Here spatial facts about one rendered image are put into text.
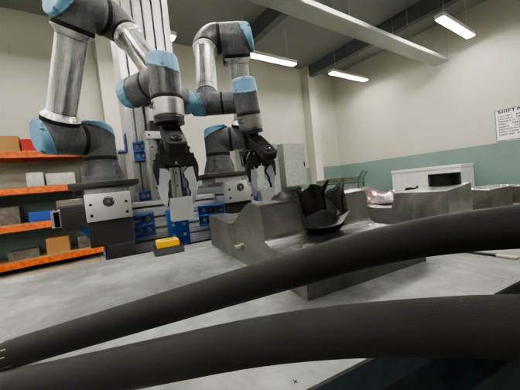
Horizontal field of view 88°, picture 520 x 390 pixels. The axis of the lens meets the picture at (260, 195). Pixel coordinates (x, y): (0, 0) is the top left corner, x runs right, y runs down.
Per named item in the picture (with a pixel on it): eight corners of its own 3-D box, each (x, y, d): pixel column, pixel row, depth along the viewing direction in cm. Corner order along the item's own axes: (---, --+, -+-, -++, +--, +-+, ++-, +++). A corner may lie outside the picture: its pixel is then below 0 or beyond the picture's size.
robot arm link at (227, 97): (222, 93, 97) (220, 88, 86) (253, 90, 98) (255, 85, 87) (224, 116, 99) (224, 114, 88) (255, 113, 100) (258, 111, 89)
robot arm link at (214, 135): (206, 155, 137) (203, 129, 137) (233, 153, 138) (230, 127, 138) (203, 153, 125) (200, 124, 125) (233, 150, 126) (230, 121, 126)
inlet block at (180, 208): (166, 218, 74) (164, 198, 74) (185, 215, 76) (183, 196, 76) (172, 221, 62) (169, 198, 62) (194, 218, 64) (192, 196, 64)
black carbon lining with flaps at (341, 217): (234, 220, 80) (230, 189, 79) (282, 213, 87) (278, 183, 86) (301, 236, 48) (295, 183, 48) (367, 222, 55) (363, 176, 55)
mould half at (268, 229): (211, 244, 83) (206, 200, 82) (285, 230, 94) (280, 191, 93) (308, 301, 38) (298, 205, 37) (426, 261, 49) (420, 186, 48)
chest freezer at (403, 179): (477, 203, 613) (474, 162, 609) (464, 208, 569) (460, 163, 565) (408, 203, 738) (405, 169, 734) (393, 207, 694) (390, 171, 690)
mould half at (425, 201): (286, 227, 99) (283, 197, 98) (326, 216, 116) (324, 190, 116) (450, 238, 62) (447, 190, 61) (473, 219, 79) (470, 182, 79)
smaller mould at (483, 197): (430, 208, 108) (429, 190, 108) (453, 203, 114) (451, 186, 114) (490, 210, 90) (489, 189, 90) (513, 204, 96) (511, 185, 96)
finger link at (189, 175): (199, 200, 73) (187, 166, 71) (204, 200, 67) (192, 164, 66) (188, 203, 71) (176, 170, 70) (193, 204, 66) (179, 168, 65)
